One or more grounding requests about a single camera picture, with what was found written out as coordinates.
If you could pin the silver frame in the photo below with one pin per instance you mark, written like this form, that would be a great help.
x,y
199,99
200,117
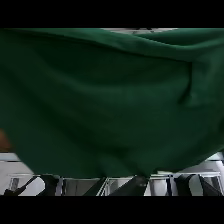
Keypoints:
x,y
75,186

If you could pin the green T-shirt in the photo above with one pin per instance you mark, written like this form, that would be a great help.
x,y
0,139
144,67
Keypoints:
x,y
100,100

